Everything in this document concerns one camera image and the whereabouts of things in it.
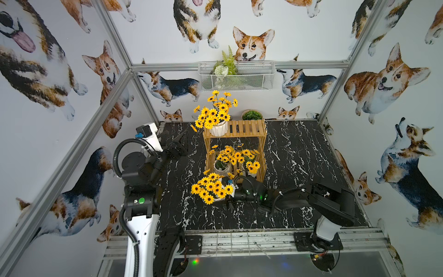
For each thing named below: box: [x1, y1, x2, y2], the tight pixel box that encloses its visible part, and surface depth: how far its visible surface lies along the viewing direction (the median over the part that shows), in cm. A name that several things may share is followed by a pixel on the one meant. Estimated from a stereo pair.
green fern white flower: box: [210, 45, 239, 78], surface depth 83 cm
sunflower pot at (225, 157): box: [213, 145, 240, 177], surface depth 87 cm
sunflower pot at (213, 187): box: [190, 169, 239, 205], surface depth 67 cm
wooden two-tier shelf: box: [202, 118, 268, 183], surface depth 82 cm
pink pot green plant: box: [241, 109, 264, 121], surface depth 112 cm
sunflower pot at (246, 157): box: [234, 148, 261, 177], surface depth 85 cm
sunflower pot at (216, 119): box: [193, 90, 239, 137], surface depth 69 cm
